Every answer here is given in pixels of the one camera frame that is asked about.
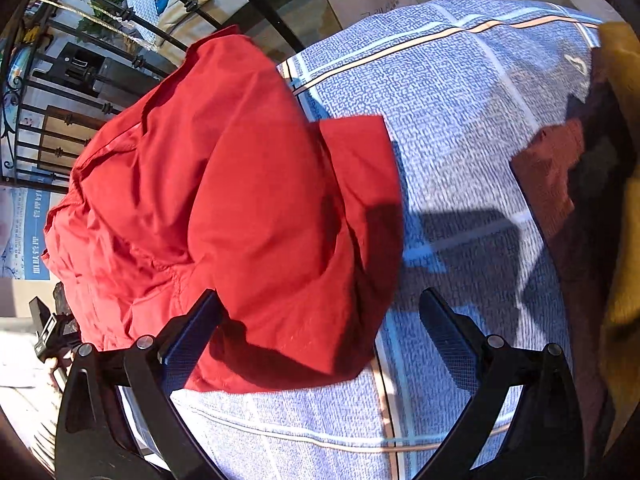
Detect dark red garment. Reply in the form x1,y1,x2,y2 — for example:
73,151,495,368
510,82,637,463

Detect black iron railing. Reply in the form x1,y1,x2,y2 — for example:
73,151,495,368
1,0,299,191

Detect blue white wall poster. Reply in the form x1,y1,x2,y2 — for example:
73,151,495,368
0,186,51,281

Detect blue plaid bed sheet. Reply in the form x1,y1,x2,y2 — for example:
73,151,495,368
171,0,599,479

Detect mustard yellow garment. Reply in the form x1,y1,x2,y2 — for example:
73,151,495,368
599,22,639,442

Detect red puffer jacket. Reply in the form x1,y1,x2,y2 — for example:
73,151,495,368
42,29,402,393

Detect black quilted folded jacket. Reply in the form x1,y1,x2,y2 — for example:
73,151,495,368
52,282,73,316

